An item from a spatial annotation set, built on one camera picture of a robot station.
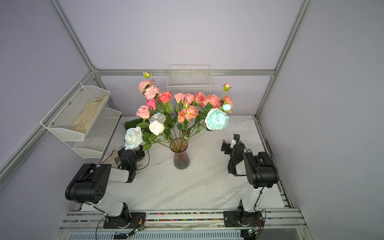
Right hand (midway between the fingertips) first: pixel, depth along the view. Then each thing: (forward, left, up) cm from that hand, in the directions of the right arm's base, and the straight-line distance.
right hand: (231, 142), depth 99 cm
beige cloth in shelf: (-1, +83, +27) cm, 88 cm away
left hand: (-4, +65, +2) cm, 65 cm away
